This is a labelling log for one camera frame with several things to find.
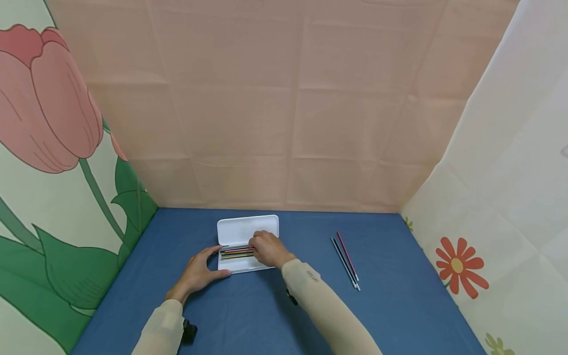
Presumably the person's right hand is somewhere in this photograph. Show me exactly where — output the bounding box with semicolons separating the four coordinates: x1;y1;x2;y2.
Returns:
248;230;296;270

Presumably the person's left hand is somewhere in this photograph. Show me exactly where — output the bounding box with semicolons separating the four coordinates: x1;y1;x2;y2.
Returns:
166;245;232;306

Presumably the white pencil case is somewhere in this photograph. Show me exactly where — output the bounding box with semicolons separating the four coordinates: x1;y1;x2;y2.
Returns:
216;215;280;275

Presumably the person's left forearm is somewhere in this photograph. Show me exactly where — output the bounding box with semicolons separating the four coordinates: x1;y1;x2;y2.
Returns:
131;299;185;355

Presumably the row of coloured pencils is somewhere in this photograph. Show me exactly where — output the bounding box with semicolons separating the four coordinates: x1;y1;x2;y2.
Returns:
220;247;255;261

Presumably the grey pencil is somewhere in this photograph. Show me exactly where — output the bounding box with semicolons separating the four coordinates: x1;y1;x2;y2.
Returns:
330;238;357;290

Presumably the red pencil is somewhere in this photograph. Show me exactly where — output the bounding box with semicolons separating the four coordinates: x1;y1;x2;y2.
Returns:
336;231;359;283

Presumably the black pencil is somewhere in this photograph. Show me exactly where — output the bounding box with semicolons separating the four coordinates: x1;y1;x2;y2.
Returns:
333;236;361;291

